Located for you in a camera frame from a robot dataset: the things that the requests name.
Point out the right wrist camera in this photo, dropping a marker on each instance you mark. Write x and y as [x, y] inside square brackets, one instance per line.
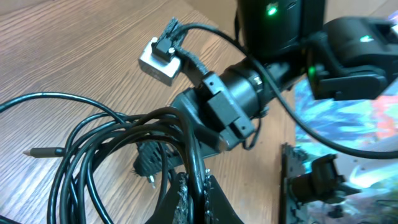
[159, 58]

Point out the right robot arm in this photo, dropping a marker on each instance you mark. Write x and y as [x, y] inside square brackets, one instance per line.
[348, 58]

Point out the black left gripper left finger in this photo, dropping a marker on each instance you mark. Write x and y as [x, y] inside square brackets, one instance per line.
[174, 208]

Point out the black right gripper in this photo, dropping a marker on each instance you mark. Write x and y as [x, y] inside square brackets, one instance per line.
[221, 110]

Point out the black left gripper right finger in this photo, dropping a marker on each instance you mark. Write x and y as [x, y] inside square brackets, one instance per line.
[218, 209]

